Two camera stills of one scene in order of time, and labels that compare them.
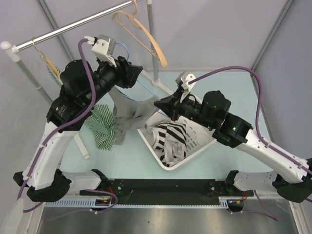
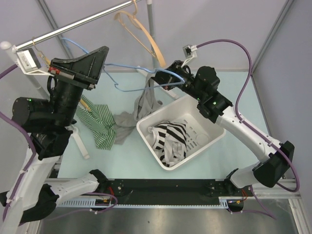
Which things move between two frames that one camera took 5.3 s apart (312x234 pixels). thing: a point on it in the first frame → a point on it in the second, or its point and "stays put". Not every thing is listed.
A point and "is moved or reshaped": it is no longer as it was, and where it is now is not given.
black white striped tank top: [170, 138] stays put
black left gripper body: [109, 76] → [66, 100]
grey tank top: [129, 114] is moved or reshaped
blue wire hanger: [128, 58] → [116, 85]
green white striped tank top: [101, 120] stays put
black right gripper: [171, 106] → [161, 77]
